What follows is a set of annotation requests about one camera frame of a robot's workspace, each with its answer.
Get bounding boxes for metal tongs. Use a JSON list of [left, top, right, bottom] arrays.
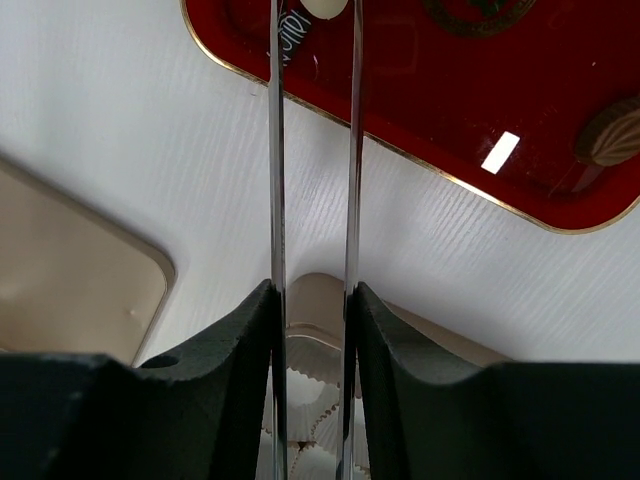
[[268, 1, 364, 479]]

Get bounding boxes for black white striped chocolate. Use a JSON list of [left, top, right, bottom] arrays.
[[268, 1, 312, 71]]

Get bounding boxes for gold tin box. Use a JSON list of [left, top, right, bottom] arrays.
[[259, 271, 511, 480]]

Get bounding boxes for gold tin lid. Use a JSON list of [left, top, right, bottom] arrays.
[[1, 155, 176, 364]]

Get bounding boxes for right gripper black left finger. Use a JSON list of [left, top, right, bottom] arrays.
[[1, 282, 276, 479]]

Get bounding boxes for brown leaf chocolate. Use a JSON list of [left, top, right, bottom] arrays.
[[574, 96, 639, 167]]

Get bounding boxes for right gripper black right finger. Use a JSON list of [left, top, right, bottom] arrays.
[[353, 284, 639, 479]]

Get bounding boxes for white oval chocolate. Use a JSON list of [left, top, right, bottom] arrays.
[[301, 0, 348, 20]]

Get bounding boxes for white paper cup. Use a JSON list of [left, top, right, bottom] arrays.
[[286, 368, 339, 418]]

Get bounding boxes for red tray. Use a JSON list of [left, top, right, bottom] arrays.
[[179, 0, 640, 236]]

